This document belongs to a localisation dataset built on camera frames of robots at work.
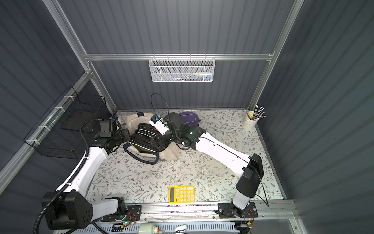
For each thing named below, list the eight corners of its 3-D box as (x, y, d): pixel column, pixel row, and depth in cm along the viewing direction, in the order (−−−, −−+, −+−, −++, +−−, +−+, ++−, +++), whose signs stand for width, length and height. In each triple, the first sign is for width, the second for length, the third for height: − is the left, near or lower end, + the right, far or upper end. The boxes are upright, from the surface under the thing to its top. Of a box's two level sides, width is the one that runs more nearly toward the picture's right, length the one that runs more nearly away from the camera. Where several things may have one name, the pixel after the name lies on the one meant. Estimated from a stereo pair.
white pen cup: (243, 130, 109) (247, 121, 101) (240, 120, 116) (244, 110, 108) (254, 130, 109) (260, 121, 101) (251, 120, 116) (255, 110, 108)
